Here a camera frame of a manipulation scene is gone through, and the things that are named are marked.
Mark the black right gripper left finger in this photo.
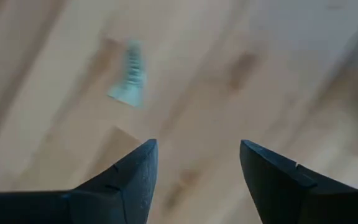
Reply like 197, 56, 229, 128
69, 138, 159, 224

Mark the green white stevia packet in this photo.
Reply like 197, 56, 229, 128
106, 39, 149, 109

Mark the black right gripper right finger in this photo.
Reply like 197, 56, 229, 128
239, 139, 358, 224

